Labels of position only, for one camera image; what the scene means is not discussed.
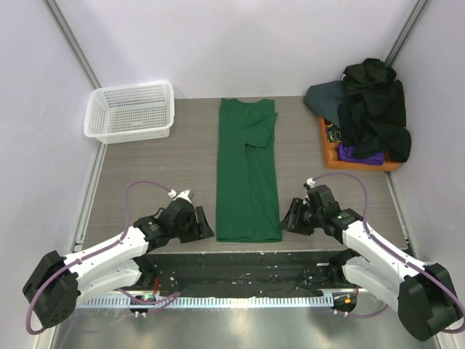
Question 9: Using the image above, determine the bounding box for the patterned cloth in tray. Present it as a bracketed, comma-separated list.
[325, 123, 342, 143]

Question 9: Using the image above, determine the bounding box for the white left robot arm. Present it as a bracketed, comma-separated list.
[23, 198, 214, 329]

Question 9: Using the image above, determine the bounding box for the purple t shirt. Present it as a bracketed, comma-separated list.
[336, 143, 384, 166]

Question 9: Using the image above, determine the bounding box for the dark teal t shirt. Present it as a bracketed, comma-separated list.
[303, 81, 347, 128]

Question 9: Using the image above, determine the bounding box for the orange tray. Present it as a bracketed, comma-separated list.
[317, 115, 402, 170]

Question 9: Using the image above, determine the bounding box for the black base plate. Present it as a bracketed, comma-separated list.
[68, 249, 373, 298]

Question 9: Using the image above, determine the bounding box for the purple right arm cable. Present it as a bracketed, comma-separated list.
[312, 172, 465, 335]

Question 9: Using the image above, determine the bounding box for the white plastic basket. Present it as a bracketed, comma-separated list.
[84, 81, 175, 145]

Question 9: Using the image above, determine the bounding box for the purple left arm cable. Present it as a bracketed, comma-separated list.
[25, 180, 182, 335]

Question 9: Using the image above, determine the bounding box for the green t shirt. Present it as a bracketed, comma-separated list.
[216, 99, 283, 243]

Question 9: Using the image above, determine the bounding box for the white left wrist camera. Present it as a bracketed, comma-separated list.
[167, 189, 193, 203]

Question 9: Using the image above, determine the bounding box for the black t shirt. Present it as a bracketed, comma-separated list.
[338, 58, 412, 163]

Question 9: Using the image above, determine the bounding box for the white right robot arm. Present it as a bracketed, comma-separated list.
[280, 185, 464, 341]

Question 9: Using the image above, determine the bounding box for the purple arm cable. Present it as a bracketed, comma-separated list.
[312, 172, 465, 335]
[25, 180, 182, 335]

